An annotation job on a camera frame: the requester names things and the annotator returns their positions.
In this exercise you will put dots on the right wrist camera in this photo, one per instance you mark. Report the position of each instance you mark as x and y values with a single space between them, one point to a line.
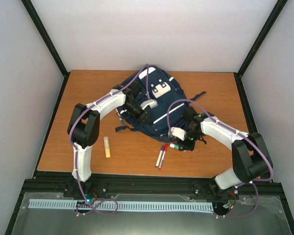
177 132

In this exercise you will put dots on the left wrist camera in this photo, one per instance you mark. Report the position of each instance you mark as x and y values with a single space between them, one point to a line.
149 104

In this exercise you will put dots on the light blue cable duct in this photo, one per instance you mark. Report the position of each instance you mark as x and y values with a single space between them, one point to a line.
122 206

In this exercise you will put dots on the green capped marker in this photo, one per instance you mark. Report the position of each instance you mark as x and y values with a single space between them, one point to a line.
120 117

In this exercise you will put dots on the red capped marker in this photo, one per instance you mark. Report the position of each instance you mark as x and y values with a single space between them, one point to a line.
164 150

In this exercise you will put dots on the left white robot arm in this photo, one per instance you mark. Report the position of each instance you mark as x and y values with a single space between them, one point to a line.
84 124

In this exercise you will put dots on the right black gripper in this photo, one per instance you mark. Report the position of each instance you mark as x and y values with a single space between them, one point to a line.
188 146

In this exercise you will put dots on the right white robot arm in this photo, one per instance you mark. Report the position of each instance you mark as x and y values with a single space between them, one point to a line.
250 156

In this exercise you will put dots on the navy blue backpack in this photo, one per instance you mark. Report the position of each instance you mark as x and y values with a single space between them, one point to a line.
157 84

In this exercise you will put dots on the clear acrylic front plate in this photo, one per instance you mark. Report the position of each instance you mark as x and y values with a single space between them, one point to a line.
250 216

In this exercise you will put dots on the green white glue stick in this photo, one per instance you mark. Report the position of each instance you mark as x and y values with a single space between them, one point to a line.
174 146

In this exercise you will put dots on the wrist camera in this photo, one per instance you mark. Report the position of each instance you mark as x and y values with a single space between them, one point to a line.
177 132
149 104

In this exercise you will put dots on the yellow glue stick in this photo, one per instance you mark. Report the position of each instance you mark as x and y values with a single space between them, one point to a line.
107 147

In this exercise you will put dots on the purple capped marker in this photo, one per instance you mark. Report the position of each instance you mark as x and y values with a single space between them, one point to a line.
159 156

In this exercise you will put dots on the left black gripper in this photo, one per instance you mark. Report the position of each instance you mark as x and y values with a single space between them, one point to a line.
140 117

